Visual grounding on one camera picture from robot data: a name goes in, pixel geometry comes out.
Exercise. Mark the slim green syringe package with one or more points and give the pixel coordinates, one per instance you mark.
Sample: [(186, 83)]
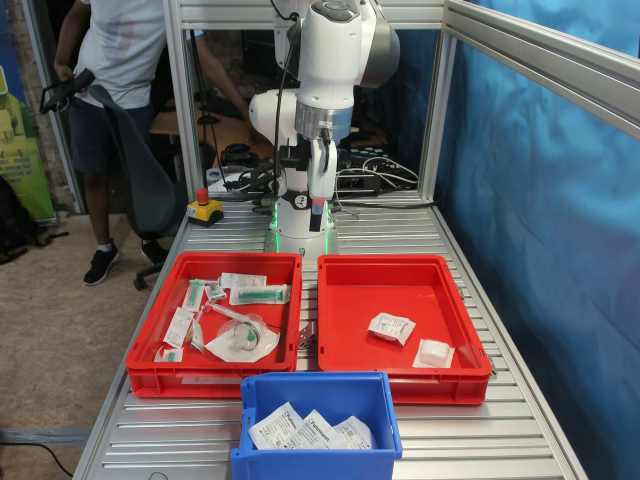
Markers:
[(194, 295)]

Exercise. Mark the wooden desk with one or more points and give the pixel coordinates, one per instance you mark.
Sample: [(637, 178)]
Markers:
[(230, 132)]

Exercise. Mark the aluminium profile frame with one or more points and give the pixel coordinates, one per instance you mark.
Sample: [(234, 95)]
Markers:
[(177, 100)]

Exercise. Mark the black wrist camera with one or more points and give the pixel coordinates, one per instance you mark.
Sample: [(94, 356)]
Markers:
[(292, 156)]

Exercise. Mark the white printed sachet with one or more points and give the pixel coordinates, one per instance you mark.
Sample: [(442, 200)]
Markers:
[(178, 327)]

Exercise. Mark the red plastic crate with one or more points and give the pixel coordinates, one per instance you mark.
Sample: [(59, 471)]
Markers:
[(170, 372), (360, 310)]

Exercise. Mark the coiled tubing package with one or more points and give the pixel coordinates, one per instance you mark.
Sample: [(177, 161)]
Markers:
[(242, 342)]

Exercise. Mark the grey office chair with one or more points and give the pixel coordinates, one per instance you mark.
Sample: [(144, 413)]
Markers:
[(150, 200)]

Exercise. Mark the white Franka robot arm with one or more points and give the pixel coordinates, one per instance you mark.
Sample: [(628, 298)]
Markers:
[(325, 60)]

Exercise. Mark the person in white shirt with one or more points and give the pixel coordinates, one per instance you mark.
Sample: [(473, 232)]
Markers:
[(120, 50)]

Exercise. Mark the orange-tipped item package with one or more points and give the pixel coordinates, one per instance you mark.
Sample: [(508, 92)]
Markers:
[(197, 339)]

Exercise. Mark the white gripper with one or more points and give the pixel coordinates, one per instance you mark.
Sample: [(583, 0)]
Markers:
[(322, 165)]

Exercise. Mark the clear tube package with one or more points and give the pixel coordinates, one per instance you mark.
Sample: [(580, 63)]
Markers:
[(222, 312)]

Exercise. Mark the black power strip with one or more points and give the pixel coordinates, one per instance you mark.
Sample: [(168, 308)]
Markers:
[(367, 152)]

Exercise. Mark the green banner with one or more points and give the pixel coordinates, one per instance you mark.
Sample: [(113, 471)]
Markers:
[(20, 150)]

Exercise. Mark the black backpack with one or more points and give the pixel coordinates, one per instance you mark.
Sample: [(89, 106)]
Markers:
[(12, 220)]

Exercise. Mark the white Fuhrmann gauze bandage pack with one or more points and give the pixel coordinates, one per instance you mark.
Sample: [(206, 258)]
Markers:
[(320, 432), (359, 432), (274, 427), (391, 328)]

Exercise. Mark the small white flat package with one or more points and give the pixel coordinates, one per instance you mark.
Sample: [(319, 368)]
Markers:
[(243, 280)]

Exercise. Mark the tiny green needle package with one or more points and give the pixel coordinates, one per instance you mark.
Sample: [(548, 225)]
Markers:
[(169, 355)]

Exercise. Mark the blue curtain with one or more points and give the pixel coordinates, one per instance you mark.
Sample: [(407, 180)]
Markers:
[(550, 225)]

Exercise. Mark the blue plastic bin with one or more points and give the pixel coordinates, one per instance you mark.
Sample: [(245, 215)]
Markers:
[(280, 462)]

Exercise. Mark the yellow emergency stop button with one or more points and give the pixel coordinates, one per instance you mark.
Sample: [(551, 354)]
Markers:
[(205, 212)]

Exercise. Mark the metal corner bracket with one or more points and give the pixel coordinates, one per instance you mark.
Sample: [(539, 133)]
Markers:
[(307, 337)]

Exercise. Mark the small green cannula package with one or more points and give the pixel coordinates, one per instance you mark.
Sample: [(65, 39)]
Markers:
[(215, 292)]

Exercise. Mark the large green syringe package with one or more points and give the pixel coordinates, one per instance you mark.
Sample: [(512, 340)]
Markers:
[(260, 295)]

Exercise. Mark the gauze bandage in clear wrap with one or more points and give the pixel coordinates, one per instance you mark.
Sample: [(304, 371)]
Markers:
[(433, 354)]

